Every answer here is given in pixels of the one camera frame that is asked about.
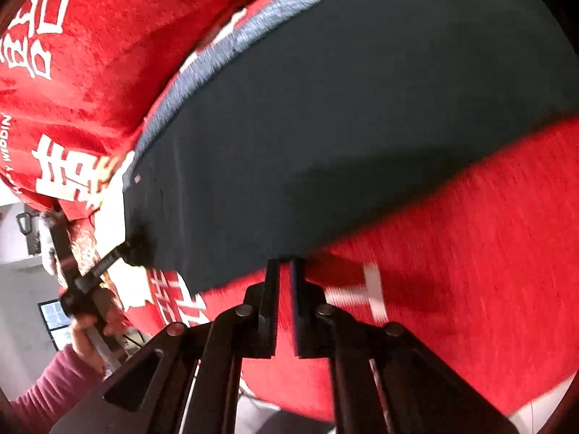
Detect dark screen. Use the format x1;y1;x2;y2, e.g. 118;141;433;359
38;299;74;352

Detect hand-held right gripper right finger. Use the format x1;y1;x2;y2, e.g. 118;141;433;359
289;259;519;434

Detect person's left forearm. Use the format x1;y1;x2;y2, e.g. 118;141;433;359
9;346;107;434

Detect person's left hand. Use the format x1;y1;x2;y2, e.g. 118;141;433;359
70;296;130;374

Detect grey wall fixture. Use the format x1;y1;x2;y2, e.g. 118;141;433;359
15;210;42;256

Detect red patterned pillow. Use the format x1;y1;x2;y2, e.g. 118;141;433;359
67;218;102;276

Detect red printed blanket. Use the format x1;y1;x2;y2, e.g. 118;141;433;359
0;0;290;218
59;0;579;423

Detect black pants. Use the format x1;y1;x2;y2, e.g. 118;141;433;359
122;0;579;297

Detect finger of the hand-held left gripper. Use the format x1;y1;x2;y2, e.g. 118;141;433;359
75;241;136;292
43;212;81;288

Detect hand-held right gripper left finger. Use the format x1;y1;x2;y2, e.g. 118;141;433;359
50;260;280;434

